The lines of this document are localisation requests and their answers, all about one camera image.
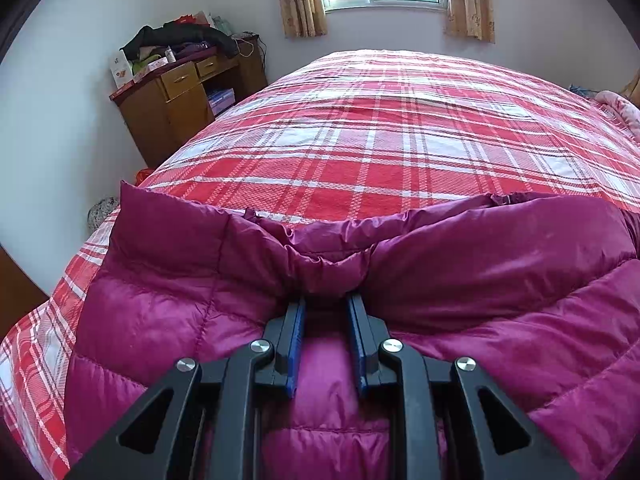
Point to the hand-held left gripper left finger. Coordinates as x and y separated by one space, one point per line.
298 340

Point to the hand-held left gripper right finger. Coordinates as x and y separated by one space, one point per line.
356 340

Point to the magenta quilted down jacket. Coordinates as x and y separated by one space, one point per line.
175 285

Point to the pile of dark clothes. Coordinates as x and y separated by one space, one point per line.
175 37

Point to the red plastic bag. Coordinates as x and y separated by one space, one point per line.
144 176

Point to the grey patterned bag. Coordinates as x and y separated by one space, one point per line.
102 212

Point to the stack of shoe boxes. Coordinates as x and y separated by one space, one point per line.
221 100

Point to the brown wooden desk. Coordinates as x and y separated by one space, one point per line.
150 115

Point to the brown wooden door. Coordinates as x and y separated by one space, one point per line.
20 295

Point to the white printed box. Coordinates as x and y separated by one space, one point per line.
121 70

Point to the blue cloth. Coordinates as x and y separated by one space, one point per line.
584 91

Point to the pink folded blanket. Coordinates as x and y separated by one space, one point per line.
622 110

